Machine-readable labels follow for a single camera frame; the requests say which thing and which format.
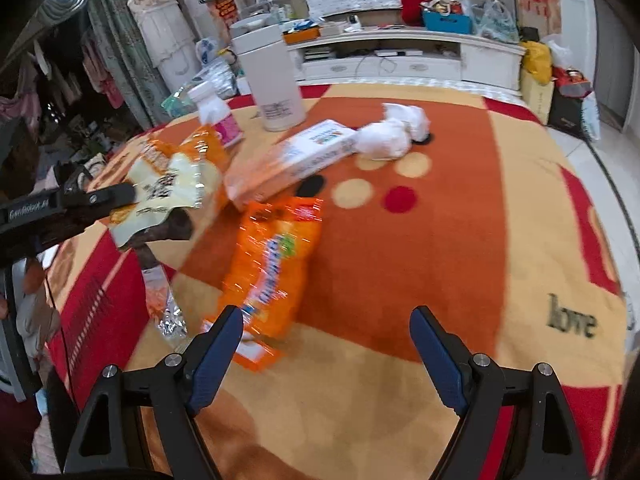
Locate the red and orange printed blanket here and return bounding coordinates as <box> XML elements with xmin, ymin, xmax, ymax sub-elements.
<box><xmin>47</xmin><ymin>82</ymin><xmax>628</xmax><ymax>480</ymax></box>

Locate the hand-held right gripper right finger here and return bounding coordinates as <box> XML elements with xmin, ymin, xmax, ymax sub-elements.
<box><xmin>409</xmin><ymin>305</ymin><xmax>591</xmax><ymax>480</ymax></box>

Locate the clear plastic bag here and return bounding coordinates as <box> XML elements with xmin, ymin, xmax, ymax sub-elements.
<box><xmin>472</xmin><ymin>0</ymin><xmax>520</xmax><ymax>43</ymax></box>

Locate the orange box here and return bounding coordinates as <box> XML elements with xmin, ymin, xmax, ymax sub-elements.
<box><xmin>282</xmin><ymin>27</ymin><xmax>322</xmax><ymax>43</ymax></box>

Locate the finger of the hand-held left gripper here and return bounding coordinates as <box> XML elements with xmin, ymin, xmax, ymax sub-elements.
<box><xmin>56</xmin><ymin>182</ymin><xmax>139</xmax><ymax>222</ymax></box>

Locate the yellow and black snack bag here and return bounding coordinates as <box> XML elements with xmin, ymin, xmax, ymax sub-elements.
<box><xmin>107</xmin><ymin>127</ymin><xmax>231</xmax><ymax>261</ymax></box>

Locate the patterned green curtain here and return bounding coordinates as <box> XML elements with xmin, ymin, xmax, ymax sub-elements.
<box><xmin>87</xmin><ymin>0</ymin><xmax>168</xmax><ymax>131</ymax></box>

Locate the red bag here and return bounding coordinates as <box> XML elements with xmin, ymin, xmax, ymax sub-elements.
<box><xmin>552</xmin><ymin>66</ymin><xmax>593</xmax><ymax>98</ymax></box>

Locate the white tv cabinet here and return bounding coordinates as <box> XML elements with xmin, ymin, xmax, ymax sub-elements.
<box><xmin>287</xmin><ymin>27</ymin><xmax>528</xmax><ymax>92</ymax></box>

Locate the silver foil bag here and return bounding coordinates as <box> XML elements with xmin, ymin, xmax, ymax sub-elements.
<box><xmin>202</xmin><ymin>57</ymin><xmax>238</xmax><ymax>101</ymax></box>

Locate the black cable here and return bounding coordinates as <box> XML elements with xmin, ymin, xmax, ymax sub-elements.
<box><xmin>46</xmin><ymin>269</ymin><xmax>81</xmax><ymax>411</ymax></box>

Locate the clear plastic wrapper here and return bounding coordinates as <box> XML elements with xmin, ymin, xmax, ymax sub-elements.
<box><xmin>141</xmin><ymin>266</ymin><xmax>190</xmax><ymax>351</ymax></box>

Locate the crumpled white tissue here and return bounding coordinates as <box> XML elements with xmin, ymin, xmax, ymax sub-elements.
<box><xmin>354</xmin><ymin>121</ymin><xmax>414</xmax><ymax>161</ymax></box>
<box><xmin>382</xmin><ymin>102</ymin><xmax>432</xmax><ymax>142</ymax></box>

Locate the orange snack packet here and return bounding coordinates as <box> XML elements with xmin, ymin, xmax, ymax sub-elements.
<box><xmin>218</xmin><ymin>197</ymin><xmax>323</xmax><ymax>373</ymax></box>

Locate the white thermos bottle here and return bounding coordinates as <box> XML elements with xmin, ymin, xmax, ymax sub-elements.
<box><xmin>230</xmin><ymin>24</ymin><xmax>307</xmax><ymax>132</ymax></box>

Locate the white pill bottle pink label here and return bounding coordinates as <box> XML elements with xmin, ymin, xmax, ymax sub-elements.
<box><xmin>187</xmin><ymin>81</ymin><xmax>245</xmax><ymax>147</ymax></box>

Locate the black shopping bag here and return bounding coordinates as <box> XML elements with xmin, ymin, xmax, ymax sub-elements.
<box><xmin>547</xmin><ymin>90</ymin><xmax>586</xmax><ymax>136</ymax></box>

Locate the white plastic bag blue print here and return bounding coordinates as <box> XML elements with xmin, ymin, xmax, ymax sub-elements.
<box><xmin>195</xmin><ymin>37</ymin><xmax>221</xmax><ymax>63</ymax></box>

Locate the blue basket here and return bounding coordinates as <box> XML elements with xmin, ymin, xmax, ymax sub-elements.
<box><xmin>422</xmin><ymin>10</ymin><xmax>473</xmax><ymax>33</ymax></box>

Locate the teal wipes packet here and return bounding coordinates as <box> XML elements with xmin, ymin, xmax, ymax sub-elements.
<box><xmin>161</xmin><ymin>85</ymin><xmax>201</xmax><ymax>116</ymax></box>

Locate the white lace covered appliance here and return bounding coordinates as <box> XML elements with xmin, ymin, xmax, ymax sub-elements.
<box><xmin>127</xmin><ymin>0</ymin><xmax>201</xmax><ymax>86</ymax></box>

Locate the small red hanging decoration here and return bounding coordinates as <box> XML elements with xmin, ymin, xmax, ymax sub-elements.
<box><xmin>215</xmin><ymin>0</ymin><xmax>238</xmax><ymax>28</ymax></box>

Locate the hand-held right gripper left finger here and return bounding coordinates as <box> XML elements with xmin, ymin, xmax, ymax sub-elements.
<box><xmin>62</xmin><ymin>305</ymin><xmax>245</xmax><ymax>480</ymax></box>

